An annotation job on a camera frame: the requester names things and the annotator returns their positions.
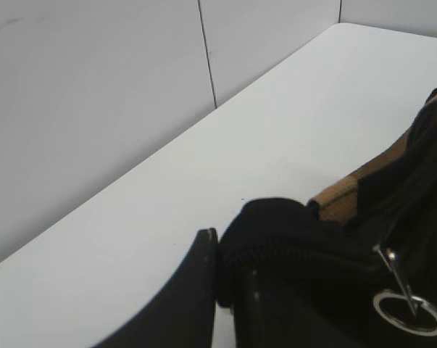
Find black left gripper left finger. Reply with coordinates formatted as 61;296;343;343
98;228;218;347

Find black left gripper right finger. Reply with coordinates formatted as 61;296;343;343
233;270;276;347

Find black canvas tote bag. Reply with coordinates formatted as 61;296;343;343
217;88;437;347

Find silver zipper pull ring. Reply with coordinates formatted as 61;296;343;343
372;244;437;337

